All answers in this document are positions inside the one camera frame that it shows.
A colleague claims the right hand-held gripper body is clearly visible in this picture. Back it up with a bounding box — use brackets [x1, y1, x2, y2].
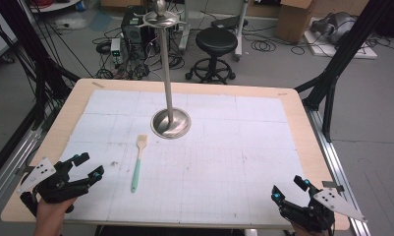
[278, 188, 368, 234]

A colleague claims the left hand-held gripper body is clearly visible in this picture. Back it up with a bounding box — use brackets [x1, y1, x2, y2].
[15, 156, 91, 217]

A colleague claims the wooden spatula with green handle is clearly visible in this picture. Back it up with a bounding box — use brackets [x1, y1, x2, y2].
[130, 134, 149, 194]

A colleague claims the silver metal utensil stand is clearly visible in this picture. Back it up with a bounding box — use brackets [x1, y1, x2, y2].
[141, 0, 193, 140]

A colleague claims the person's left hand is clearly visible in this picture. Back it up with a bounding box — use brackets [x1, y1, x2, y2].
[32, 196, 79, 236]

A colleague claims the person's right hand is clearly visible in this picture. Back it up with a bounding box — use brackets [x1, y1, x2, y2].
[290, 222, 330, 236]

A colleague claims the white grid paper mat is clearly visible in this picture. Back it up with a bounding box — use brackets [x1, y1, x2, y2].
[55, 88, 316, 228]

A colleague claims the small power supply unit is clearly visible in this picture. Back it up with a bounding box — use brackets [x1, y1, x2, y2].
[109, 37, 123, 65]

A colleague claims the white foam board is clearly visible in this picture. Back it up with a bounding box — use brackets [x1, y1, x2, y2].
[303, 30, 379, 61]

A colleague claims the black computer tower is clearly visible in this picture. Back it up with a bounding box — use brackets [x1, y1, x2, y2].
[120, 5, 159, 57]

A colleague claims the black round stool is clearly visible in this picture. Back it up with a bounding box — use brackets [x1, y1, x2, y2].
[185, 27, 240, 85]

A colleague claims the grey bag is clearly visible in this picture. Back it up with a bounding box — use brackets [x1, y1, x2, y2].
[310, 11, 358, 45]

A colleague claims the cardboard box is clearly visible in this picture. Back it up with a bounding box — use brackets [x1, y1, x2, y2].
[276, 0, 316, 44]

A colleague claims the white metal stand leg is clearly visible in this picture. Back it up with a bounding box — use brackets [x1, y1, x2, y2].
[234, 0, 252, 62]

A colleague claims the aluminium rail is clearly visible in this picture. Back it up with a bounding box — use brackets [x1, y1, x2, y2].
[0, 127, 43, 215]
[304, 106, 372, 236]

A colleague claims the black metal frame stand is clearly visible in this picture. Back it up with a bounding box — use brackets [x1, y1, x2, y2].
[294, 0, 394, 144]
[0, 0, 82, 129]

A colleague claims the tangle of black floor cables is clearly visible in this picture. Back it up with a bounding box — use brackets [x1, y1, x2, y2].
[91, 26, 186, 81]

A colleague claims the coiled black cable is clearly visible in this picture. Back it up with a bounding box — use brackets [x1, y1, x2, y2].
[250, 38, 277, 53]

